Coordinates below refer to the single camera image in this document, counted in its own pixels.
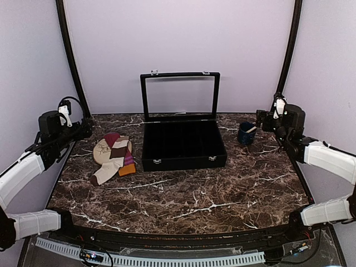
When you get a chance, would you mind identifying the dark blue mug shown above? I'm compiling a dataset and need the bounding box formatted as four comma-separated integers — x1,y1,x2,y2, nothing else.
238,121,256,146

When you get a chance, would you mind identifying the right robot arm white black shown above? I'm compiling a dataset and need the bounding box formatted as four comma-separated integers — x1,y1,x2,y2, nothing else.
256,104,355,241

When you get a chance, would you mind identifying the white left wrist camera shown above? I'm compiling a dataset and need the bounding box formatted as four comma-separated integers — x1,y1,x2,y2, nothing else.
58,100,72,127

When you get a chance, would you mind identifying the white slotted cable duct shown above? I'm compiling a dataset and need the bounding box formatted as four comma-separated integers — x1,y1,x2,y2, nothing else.
35,238,265,266

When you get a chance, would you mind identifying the beige brown block sock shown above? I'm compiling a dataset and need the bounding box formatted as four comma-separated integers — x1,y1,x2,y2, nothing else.
90,135,130,186

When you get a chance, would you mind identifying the black display case with lid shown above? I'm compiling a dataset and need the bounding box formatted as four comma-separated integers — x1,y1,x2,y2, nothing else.
140,71,228,172

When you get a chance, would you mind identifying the black frame post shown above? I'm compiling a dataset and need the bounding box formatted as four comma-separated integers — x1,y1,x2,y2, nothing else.
55,0,91,118
275,0,303,96

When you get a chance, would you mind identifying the left black frame post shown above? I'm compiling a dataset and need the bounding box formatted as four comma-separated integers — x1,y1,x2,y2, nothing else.
55,0,91,118

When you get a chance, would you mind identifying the beige round embroidered coaster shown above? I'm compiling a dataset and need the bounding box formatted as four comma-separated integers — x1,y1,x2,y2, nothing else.
93,139,134,166

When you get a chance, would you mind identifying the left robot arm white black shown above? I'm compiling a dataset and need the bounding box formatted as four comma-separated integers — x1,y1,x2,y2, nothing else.
1,111,92,251

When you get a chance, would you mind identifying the right black frame post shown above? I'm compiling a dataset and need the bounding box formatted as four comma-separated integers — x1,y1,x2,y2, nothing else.
275,0,303,96

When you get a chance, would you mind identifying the maroon purple orange sock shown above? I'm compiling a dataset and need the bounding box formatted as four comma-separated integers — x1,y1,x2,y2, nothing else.
104,132,136,177

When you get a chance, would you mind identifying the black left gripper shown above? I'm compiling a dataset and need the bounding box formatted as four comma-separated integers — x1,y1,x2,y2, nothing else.
54,118,92,151

